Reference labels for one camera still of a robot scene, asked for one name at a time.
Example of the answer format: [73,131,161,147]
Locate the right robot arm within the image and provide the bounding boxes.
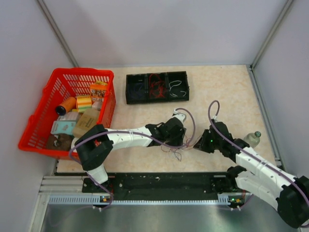
[194,120,309,229]

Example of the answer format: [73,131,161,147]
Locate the red plastic basket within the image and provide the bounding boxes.
[18,68,116,160]

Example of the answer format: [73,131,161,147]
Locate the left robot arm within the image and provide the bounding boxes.
[73,113,186,192]

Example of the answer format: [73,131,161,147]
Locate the brown furry item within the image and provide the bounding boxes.
[46,133,73,151]

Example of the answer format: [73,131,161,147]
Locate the teal small box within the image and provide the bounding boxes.
[50,121,76,135]

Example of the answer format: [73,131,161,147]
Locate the black three-compartment tray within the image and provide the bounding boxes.
[126,71,190,104]

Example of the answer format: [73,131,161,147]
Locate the orange snack package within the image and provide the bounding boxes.
[90,81,108,103]

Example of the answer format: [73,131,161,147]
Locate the yellow green striped roll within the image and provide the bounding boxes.
[76,95,92,113]

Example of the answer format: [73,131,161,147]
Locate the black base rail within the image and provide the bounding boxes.
[82,172,255,201]

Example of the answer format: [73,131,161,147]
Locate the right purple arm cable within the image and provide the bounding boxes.
[208,100,309,229]

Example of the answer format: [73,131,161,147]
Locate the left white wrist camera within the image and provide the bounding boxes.
[172,109,187,124]

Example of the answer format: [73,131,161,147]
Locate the orange black cylinder can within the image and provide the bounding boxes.
[55,97,76,116]

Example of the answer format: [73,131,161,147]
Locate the pink wrapped package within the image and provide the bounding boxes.
[92,100,103,111]

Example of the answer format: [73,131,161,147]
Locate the white wire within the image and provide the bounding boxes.
[169,79,182,91]
[169,90,188,98]

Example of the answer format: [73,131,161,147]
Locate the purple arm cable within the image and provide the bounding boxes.
[69,107,196,213]
[208,100,309,229]

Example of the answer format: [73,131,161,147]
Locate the clear plastic bottle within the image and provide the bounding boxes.
[243,131,261,148]

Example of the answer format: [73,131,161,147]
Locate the brown cardboard box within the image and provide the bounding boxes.
[72,108,100,138]

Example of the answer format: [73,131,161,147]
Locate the red wires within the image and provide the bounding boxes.
[147,72,168,99]
[160,136,200,154]

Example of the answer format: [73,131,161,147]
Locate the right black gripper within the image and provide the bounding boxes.
[194,129,222,153]

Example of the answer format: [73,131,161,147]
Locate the white slotted cable duct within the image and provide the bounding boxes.
[49,195,109,205]

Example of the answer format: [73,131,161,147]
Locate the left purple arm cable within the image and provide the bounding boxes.
[69,107,196,213]

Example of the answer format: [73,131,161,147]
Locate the pink white box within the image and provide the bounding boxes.
[57,112,82,122]

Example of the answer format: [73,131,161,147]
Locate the white round container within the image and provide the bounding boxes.
[71,137,79,148]

